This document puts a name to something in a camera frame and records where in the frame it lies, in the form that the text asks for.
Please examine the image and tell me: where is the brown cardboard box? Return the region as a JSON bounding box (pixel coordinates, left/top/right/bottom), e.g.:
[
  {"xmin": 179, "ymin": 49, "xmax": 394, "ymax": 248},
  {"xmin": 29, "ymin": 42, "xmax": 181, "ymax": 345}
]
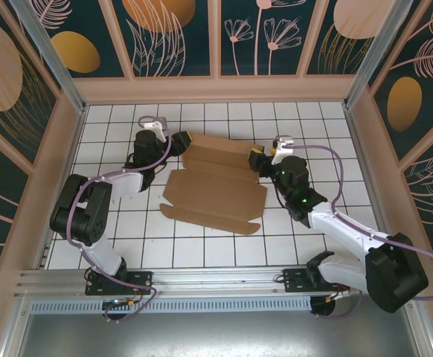
[{"xmin": 159, "ymin": 132, "xmax": 269, "ymax": 236}]

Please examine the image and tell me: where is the grey metal sheet panel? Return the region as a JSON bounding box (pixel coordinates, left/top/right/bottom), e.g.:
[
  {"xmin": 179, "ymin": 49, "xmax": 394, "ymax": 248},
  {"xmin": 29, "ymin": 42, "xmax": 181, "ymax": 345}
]
[{"xmin": 13, "ymin": 293, "xmax": 432, "ymax": 357}]

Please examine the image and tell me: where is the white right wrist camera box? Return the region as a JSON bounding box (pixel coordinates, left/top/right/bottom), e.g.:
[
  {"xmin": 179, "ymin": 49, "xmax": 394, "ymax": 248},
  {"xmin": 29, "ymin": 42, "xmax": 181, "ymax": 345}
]
[{"xmin": 272, "ymin": 135, "xmax": 295, "ymax": 165}]

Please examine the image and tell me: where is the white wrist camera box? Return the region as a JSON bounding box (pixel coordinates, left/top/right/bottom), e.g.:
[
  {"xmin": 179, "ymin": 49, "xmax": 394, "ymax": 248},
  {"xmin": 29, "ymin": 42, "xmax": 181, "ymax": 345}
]
[
  {"xmin": 272, "ymin": 135, "xmax": 295, "ymax": 165},
  {"xmin": 141, "ymin": 117, "xmax": 167, "ymax": 142}
]

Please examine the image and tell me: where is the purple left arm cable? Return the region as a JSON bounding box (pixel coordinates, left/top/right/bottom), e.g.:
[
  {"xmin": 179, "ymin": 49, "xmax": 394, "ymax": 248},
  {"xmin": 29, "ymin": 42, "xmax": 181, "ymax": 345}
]
[{"xmin": 68, "ymin": 115, "xmax": 173, "ymax": 324}]

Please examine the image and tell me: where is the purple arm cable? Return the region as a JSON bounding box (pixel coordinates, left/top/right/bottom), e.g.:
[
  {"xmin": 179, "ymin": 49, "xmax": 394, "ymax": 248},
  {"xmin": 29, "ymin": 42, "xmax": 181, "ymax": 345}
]
[
  {"xmin": 68, "ymin": 115, "xmax": 173, "ymax": 324},
  {"xmin": 292, "ymin": 144, "xmax": 433, "ymax": 321}
]

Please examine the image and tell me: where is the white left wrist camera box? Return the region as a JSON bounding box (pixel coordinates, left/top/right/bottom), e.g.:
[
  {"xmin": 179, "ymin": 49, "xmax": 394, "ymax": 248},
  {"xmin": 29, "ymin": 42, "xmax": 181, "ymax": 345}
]
[{"xmin": 141, "ymin": 117, "xmax": 167, "ymax": 142}]

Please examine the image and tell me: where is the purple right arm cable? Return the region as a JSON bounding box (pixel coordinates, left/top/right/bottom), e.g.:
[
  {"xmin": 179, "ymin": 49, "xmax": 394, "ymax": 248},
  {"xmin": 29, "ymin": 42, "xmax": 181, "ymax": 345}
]
[{"xmin": 292, "ymin": 144, "xmax": 433, "ymax": 321}]

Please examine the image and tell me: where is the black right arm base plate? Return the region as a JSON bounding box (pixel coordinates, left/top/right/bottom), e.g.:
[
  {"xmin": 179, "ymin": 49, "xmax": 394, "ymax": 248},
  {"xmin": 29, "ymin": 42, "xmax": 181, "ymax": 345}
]
[{"xmin": 282, "ymin": 268, "xmax": 351, "ymax": 295}]

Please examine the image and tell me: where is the aluminium frame post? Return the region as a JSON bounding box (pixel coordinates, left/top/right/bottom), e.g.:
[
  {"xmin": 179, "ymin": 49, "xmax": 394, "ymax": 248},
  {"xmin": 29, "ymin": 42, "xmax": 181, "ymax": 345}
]
[
  {"xmin": 341, "ymin": 0, "xmax": 425, "ymax": 110},
  {"xmin": 7, "ymin": 0, "xmax": 88, "ymax": 115}
]

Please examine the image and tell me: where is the aluminium mounting rail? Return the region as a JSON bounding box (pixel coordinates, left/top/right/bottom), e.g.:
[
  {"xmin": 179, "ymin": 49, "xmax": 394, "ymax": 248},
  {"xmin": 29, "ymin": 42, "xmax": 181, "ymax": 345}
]
[{"xmin": 13, "ymin": 263, "xmax": 422, "ymax": 298}]

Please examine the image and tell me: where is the small connector with red wires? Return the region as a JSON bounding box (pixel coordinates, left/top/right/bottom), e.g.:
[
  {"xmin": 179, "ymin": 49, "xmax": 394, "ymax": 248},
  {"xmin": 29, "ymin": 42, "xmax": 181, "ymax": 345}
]
[
  {"xmin": 103, "ymin": 297, "xmax": 140, "ymax": 310},
  {"xmin": 324, "ymin": 288, "xmax": 351, "ymax": 304}
]

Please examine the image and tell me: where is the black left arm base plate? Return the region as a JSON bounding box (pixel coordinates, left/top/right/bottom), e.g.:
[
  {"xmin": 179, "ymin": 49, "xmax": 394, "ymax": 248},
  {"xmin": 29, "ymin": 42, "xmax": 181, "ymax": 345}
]
[{"xmin": 85, "ymin": 270, "xmax": 154, "ymax": 297}]

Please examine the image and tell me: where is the grey slotted cable duct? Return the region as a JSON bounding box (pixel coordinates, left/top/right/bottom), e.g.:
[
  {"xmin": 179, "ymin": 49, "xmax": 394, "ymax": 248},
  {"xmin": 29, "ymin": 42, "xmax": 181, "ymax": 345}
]
[{"xmin": 28, "ymin": 297, "xmax": 313, "ymax": 314}]

